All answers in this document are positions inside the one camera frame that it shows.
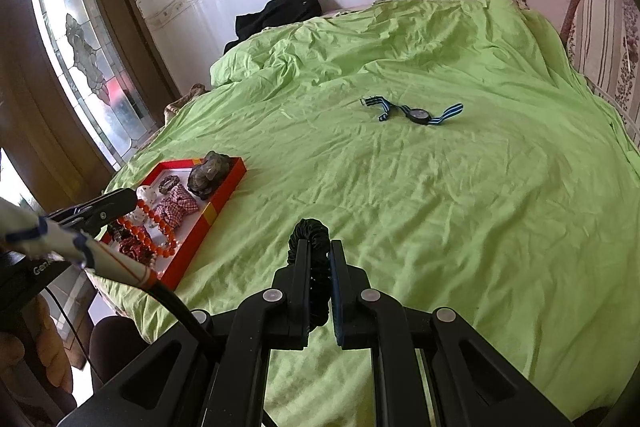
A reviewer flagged red checked scrunchie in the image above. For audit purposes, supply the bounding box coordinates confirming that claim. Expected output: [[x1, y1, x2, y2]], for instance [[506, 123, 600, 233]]
[[152, 188, 200, 225]]

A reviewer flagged brown knitted blanket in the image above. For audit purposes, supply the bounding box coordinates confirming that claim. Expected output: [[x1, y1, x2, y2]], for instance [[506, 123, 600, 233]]
[[164, 83, 207, 115]]

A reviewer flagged black scrunchie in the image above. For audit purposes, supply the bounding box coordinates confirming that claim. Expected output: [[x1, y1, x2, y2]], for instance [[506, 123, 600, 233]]
[[287, 218, 332, 335]]

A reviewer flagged shallow red cardboard tray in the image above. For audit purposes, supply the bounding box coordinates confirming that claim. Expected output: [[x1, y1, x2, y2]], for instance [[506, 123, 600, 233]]
[[97, 156, 247, 292]]

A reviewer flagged blue striped strap wristwatch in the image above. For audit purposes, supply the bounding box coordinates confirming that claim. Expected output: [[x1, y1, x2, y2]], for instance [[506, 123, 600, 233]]
[[361, 96, 464, 126]]

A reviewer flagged orange bead necklace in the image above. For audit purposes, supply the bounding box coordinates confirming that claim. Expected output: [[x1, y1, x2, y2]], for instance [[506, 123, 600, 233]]
[[117, 199, 178, 260]]

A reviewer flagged floral striped pillow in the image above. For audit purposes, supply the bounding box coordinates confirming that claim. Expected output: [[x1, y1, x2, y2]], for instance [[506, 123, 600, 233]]
[[570, 0, 640, 148]]

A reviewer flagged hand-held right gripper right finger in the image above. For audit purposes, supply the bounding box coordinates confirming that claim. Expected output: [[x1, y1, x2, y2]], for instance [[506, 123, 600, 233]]
[[327, 239, 573, 427]]

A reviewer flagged green bedsheet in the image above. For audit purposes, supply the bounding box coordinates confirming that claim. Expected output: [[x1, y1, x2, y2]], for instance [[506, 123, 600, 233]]
[[92, 0, 640, 427]]

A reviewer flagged white wrapped black cable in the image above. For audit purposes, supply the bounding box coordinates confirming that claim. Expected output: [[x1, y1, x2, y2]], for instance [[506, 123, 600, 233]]
[[0, 196, 221, 353]]

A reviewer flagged grey sheer scrunchie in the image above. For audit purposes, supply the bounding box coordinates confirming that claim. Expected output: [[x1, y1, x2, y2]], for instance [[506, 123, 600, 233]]
[[187, 151, 232, 200]]

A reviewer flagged wooden door with glass pane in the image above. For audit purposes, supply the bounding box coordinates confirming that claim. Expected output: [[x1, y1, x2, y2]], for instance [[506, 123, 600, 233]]
[[0, 0, 181, 208]]

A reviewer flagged thin black cable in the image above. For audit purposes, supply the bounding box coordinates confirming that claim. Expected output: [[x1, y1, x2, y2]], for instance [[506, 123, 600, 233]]
[[44, 286, 101, 390]]

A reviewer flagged red glitter hair clip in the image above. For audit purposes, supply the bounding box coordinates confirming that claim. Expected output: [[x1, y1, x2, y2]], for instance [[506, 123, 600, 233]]
[[120, 237, 156, 260]]

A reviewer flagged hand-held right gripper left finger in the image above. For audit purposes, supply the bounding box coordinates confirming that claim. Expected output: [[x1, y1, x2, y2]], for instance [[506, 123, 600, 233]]
[[60, 239, 321, 427]]

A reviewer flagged black garment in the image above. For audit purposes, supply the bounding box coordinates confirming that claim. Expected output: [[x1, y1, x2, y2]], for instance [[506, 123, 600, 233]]
[[223, 0, 323, 54]]

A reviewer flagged person's left hand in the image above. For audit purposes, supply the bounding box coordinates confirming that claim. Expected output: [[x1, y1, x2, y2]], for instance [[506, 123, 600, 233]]
[[0, 296, 76, 413]]

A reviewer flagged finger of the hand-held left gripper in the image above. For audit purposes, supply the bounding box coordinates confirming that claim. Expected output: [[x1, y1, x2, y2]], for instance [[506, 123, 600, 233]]
[[47, 188, 137, 235]]

